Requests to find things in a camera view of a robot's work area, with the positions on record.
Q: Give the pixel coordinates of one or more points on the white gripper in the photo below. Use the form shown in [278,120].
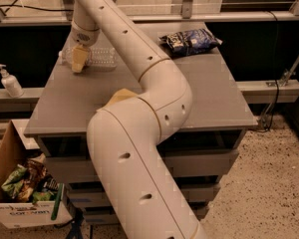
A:
[84,37]

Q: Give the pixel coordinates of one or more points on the clear plastic water bottle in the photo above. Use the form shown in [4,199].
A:
[104,59]

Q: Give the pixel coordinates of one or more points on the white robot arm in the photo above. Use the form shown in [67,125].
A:
[122,136]

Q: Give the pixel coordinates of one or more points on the yellow sponge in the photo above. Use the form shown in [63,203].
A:
[120,95]

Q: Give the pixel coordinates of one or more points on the white pump soap dispenser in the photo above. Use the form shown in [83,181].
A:
[10,83]

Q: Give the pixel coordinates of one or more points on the blue chip bag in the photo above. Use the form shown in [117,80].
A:
[190,42]

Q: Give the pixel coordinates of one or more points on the cardboard box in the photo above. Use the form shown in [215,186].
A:
[38,209]

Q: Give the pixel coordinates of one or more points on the brown snack bag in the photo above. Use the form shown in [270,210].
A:
[36,171]

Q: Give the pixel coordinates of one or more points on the green marker pen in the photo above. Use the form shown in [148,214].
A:
[57,202]

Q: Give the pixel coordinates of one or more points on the middle grey drawer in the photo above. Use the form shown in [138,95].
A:
[93,195]

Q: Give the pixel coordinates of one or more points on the green snack bag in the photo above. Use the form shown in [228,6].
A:
[14,182]

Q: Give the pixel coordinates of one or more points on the top grey drawer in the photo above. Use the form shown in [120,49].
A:
[180,164]

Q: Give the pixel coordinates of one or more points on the metal frame rail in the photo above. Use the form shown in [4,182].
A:
[253,16]

